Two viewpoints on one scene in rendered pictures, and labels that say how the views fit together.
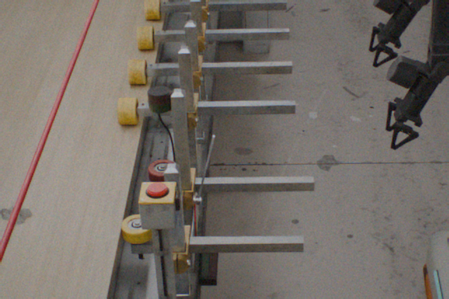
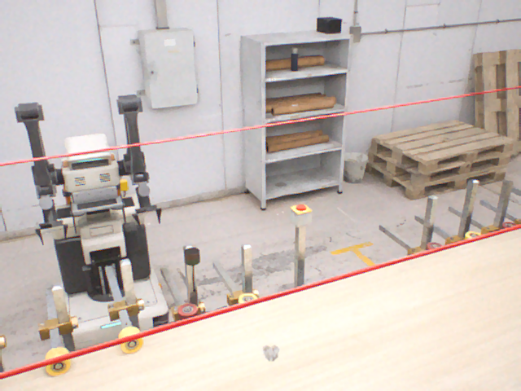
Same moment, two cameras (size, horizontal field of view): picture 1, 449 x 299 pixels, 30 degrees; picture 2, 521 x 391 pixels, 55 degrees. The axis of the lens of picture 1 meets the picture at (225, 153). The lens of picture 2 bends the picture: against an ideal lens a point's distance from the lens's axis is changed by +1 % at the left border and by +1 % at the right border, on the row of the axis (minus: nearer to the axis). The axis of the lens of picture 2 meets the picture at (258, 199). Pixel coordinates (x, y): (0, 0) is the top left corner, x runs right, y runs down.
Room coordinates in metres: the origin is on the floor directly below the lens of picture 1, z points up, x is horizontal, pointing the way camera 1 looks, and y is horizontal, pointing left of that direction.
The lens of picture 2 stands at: (2.40, 1.77, 2.21)
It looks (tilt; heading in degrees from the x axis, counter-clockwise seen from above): 26 degrees down; 243
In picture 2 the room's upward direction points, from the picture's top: 1 degrees counter-clockwise
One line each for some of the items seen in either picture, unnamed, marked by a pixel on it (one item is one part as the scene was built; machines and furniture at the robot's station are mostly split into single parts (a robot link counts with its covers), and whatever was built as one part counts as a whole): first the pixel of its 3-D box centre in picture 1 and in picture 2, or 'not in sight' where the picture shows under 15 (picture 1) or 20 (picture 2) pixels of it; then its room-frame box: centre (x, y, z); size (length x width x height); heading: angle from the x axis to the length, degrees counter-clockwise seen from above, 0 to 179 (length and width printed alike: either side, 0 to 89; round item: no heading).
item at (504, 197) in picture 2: not in sight; (499, 219); (0.14, 0.20, 0.88); 0.04 x 0.04 x 0.48; 87
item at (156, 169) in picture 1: (163, 182); (188, 319); (1.93, 0.17, 0.85); 0.08 x 0.08 x 0.11
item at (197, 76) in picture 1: (193, 71); (59, 326); (2.41, 0.09, 0.95); 0.14 x 0.06 x 0.05; 177
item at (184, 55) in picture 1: (189, 121); (132, 310); (2.14, 0.10, 0.93); 0.04 x 0.04 x 0.48; 87
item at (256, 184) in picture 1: (235, 184); (176, 295); (1.92, -0.02, 0.84); 0.43 x 0.03 x 0.04; 87
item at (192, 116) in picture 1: (189, 111); (125, 308); (2.16, 0.10, 0.95); 0.14 x 0.06 x 0.05; 177
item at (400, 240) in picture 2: not in sight; (405, 244); (0.68, 0.08, 0.80); 0.43 x 0.03 x 0.04; 87
